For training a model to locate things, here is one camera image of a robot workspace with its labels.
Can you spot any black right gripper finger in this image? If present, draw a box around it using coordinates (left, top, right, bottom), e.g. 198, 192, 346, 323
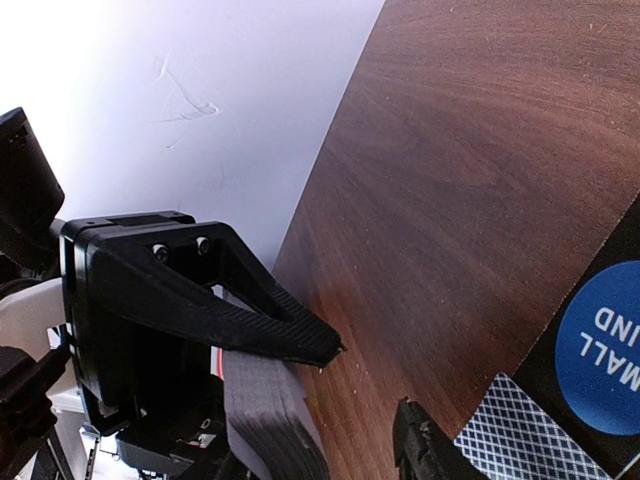
392, 397, 487, 480

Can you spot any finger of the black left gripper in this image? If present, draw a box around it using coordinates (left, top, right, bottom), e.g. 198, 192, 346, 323
87, 222, 343, 367

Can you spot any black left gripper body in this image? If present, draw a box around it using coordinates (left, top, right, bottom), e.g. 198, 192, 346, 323
61, 212, 228, 473

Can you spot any blue card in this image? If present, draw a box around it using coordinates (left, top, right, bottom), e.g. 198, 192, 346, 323
453, 373, 610, 480

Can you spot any blue playing card deck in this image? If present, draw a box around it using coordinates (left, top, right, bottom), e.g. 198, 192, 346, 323
212, 348, 330, 479

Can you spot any blue small blind button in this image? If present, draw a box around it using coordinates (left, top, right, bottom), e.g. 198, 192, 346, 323
555, 261, 639, 436

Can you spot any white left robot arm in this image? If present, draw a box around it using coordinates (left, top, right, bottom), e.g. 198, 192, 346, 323
1, 108, 342, 479

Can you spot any round black poker mat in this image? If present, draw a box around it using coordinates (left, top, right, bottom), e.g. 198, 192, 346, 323
513, 201, 639, 479

